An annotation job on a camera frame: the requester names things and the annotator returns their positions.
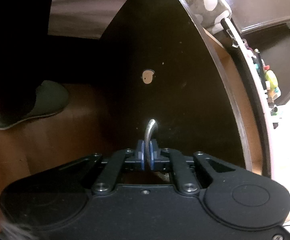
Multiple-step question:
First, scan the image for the grey slipper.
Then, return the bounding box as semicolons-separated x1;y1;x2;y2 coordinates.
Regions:
0;80;70;130

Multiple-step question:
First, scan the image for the drawer metal handle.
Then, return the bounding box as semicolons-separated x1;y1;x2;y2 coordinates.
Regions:
144;119;158;171

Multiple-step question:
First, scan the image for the dark wooden headboard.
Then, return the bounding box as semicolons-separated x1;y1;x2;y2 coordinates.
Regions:
226;0;290;105

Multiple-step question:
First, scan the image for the dark wooden nightstand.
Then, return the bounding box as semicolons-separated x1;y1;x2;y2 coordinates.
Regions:
220;17;272;178

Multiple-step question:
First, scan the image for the grey spotted blanket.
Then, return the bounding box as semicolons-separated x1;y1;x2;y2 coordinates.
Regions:
48;0;232;38

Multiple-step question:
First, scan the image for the green yellow toy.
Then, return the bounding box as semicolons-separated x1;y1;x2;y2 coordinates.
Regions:
265;70;278;90

